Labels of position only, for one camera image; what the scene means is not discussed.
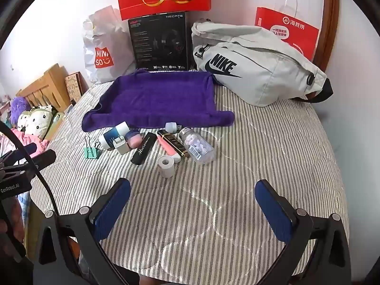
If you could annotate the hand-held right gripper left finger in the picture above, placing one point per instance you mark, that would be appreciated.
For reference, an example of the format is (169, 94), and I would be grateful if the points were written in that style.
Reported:
(114, 206)

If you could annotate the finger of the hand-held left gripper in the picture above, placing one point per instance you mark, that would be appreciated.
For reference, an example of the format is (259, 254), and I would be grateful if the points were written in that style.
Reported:
(28, 149)
(43, 158)

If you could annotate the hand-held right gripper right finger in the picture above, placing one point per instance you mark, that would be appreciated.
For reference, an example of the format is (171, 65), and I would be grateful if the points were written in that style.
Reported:
(274, 210)

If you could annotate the green binder clip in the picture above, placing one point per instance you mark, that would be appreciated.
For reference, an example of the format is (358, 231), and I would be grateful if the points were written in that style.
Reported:
(92, 152)

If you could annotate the white power adapter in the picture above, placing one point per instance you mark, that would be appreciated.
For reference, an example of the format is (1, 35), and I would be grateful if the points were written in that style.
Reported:
(120, 146)

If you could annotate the white tape roll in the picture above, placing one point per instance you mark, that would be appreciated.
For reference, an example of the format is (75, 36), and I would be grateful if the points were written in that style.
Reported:
(166, 166)

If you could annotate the white bottle blue label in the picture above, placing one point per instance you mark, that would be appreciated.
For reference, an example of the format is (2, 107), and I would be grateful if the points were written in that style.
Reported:
(113, 135)

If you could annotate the black and gold tube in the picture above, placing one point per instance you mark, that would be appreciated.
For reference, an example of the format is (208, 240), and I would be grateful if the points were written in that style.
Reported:
(175, 143)

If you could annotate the clear plastic candy bottle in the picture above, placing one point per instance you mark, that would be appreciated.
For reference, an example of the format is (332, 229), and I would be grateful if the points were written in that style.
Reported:
(198, 147)

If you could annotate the pink cloth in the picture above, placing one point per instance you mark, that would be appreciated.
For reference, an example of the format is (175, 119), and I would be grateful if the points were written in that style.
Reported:
(25, 141)

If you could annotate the white dotted plush toy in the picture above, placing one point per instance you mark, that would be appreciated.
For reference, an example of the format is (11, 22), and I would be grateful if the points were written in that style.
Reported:
(34, 121)

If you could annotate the purple plush toy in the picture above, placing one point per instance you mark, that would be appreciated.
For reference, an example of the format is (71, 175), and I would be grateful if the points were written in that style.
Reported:
(18, 105)

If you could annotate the black rectangular stick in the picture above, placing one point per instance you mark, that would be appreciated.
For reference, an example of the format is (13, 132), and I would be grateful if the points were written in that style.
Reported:
(144, 153)

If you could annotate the pink round jar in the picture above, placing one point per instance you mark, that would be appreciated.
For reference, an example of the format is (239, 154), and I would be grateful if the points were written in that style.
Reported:
(133, 139)

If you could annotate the patterned brown book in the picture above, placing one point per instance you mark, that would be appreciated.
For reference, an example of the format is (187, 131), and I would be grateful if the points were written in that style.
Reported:
(74, 86)

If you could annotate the pink highlighter pen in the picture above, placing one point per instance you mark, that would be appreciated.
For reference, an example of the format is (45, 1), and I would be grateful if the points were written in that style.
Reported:
(170, 150)

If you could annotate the white usb light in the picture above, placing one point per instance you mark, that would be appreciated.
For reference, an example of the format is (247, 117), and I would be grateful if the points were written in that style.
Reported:
(174, 126)

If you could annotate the purple towel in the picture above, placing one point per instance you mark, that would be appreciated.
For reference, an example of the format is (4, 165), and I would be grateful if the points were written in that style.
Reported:
(160, 101)

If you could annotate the white plastic bag red label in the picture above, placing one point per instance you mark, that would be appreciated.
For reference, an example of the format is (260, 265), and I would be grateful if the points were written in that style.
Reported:
(104, 47)

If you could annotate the grey waist bag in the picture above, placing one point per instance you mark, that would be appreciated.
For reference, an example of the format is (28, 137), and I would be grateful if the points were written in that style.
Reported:
(261, 71)

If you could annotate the black headset box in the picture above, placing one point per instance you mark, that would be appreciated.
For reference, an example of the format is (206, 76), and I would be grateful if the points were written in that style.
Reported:
(160, 43)

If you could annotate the brown wooden headboard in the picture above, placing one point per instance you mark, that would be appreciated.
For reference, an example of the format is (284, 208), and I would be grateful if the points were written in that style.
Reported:
(330, 20)

